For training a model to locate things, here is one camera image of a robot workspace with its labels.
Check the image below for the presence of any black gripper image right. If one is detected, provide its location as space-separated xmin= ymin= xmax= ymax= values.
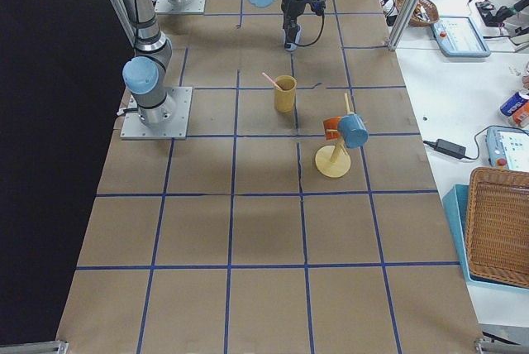
xmin=282 ymin=0 xmax=326 ymax=51

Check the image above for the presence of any wooden cylindrical holder cup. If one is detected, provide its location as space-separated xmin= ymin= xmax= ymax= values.
xmin=274 ymin=75 xmax=297 ymax=112

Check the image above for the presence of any orange mug on stand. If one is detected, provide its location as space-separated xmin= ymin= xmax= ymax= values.
xmin=323 ymin=117 xmax=342 ymax=141

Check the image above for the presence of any blue mug on stand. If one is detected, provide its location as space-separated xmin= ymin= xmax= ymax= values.
xmin=338 ymin=113 xmax=369 ymax=148

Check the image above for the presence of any wooden mug tree stand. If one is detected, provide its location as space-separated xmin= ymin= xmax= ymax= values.
xmin=315 ymin=93 xmax=353 ymax=178

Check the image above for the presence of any small wicker basket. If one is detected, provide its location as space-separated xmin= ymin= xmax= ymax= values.
xmin=395 ymin=0 xmax=440 ymax=27

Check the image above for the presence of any teach pendant upper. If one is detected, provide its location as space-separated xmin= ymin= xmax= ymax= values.
xmin=431 ymin=16 xmax=491 ymax=58

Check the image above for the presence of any teach pendant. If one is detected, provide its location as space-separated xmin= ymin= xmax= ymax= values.
xmin=431 ymin=16 xmax=491 ymax=58
xmin=485 ymin=126 xmax=529 ymax=172

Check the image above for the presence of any black power adapter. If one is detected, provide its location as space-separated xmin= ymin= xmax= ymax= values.
xmin=423 ymin=139 xmax=466 ymax=160

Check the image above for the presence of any light blue tray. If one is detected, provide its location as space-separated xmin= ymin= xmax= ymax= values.
xmin=441 ymin=184 xmax=528 ymax=295

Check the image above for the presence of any drink can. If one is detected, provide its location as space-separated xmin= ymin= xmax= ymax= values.
xmin=499 ymin=89 xmax=528 ymax=127

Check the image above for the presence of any teach pendant lower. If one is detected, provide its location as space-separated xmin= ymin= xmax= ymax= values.
xmin=485 ymin=126 xmax=529 ymax=172

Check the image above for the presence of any large wicker basket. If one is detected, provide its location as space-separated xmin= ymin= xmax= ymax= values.
xmin=465 ymin=167 xmax=528 ymax=288

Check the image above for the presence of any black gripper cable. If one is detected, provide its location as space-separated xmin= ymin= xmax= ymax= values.
xmin=295 ymin=0 xmax=327 ymax=47

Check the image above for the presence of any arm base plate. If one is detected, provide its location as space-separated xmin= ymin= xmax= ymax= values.
xmin=155 ymin=0 xmax=206 ymax=15
xmin=120 ymin=87 xmax=193 ymax=140

